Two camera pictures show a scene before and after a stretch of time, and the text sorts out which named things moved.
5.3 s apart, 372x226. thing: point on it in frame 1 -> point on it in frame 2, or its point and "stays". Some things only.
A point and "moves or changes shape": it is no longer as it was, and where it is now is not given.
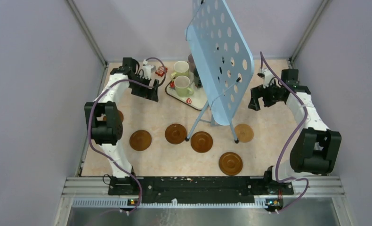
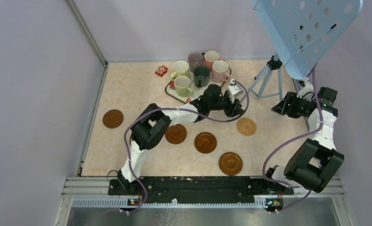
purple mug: [191, 62] stays
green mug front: [181, 84] stays
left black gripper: [151, 94] -> [234, 108]
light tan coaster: [244, 132] moves or changes shape
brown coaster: [175, 133] stays
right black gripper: [257, 92] -> [283, 108]
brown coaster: [201, 141] moves or changes shape
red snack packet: [160, 71] stays
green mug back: [181, 68] stays
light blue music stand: [223, 60] -> [298, 33]
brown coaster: [230, 163] stays
